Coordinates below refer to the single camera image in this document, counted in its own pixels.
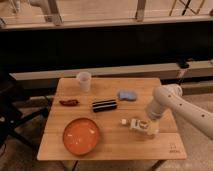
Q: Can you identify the orange bowl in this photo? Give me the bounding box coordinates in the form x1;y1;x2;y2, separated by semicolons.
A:
62;118;100;155

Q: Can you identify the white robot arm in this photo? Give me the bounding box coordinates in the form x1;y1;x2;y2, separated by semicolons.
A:
146;84;213;140

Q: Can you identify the black clamp on ledge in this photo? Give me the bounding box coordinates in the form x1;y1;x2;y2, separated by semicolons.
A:
177;59;189;69

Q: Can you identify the blue sponge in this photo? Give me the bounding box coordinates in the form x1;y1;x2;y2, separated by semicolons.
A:
117;90;137;101

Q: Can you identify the clear plastic bottle white cap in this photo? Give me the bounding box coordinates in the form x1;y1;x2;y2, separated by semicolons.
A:
120;117;158;136

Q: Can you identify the dark red chili pepper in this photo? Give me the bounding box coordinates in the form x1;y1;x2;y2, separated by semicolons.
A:
59;99;79;106

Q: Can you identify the black chair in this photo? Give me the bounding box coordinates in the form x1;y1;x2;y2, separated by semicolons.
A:
0;70;49;150

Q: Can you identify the wooden folding table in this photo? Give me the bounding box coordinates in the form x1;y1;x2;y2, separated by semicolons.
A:
37;78;187;161

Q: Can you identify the clear plastic cup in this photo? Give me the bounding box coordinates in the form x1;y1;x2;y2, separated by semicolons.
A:
76;72;92;92

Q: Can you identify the black striped rectangular case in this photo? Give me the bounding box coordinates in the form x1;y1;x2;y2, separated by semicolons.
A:
92;99;117;112

